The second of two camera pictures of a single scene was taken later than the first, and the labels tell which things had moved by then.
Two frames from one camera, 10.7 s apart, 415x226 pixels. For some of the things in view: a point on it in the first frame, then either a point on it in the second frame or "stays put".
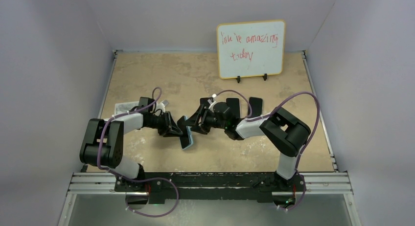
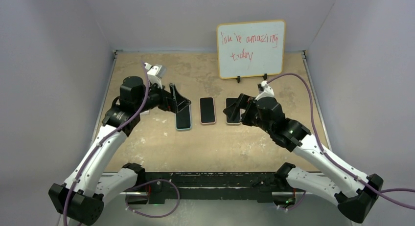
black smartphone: (234, 103) stays put
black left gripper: (169, 129) → (167, 98)
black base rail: (169, 187) stays put
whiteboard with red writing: (251, 49) stays put
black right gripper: (193, 122) → (245, 116)
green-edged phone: (186, 139) → (183, 118)
